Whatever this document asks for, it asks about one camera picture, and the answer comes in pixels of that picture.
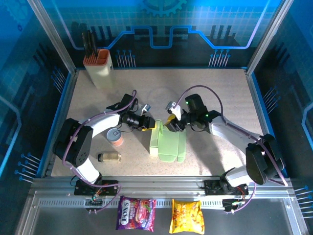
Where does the light green paper box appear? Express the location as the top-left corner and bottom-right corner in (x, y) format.
(149, 119), (187, 164)

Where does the orange tin can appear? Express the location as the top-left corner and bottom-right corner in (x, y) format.
(106, 128), (124, 147)

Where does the glass spice jar black lid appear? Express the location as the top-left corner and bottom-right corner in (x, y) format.
(97, 151), (122, 163)

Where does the beige knife block orange top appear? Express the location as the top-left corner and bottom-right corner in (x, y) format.
(83, 48), (114, 89)

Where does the purple Fox's candy bag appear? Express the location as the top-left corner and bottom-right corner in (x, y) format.
(115, 195), (157, 233)

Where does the yellow snack bag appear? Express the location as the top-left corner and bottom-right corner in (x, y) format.
(169, 198), (205, 235)

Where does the aluminium front frame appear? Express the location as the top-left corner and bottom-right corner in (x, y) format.
(14, 175), (309, 235)

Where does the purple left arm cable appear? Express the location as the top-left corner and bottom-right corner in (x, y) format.
(62, 89), (137, 216)

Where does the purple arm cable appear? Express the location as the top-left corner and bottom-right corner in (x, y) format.
(176, 84), (289, 216)
(62, 89), (137, 216)

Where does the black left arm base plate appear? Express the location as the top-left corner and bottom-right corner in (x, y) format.
(74, 180), (118, 196)

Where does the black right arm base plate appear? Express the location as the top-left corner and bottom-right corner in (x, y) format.
(204, 180), (249, 196)

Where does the blue-edged table side rail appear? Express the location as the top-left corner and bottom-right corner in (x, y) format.
(40, 70), (79, 178)
(244, 69), (289, 178)

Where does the slotted aluminium cable rail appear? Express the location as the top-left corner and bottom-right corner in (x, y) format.
(36, 198), (245, 208)

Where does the black knife handle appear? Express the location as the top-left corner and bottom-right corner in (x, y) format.
(90, 31), (98, 56)
(86, 29), (95, 57)
(82, 30), (89, 58)

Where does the small circuit board with wires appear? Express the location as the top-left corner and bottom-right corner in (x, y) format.
(84, 194), (103, 209)
(222, 198), (245, 212)

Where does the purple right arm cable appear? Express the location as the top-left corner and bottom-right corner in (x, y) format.
(176, 84), (289, 216)

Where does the aluminium corner post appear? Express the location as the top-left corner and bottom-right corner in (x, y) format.
(26, 0), (78, 74)
(245, 0), (295, 75)

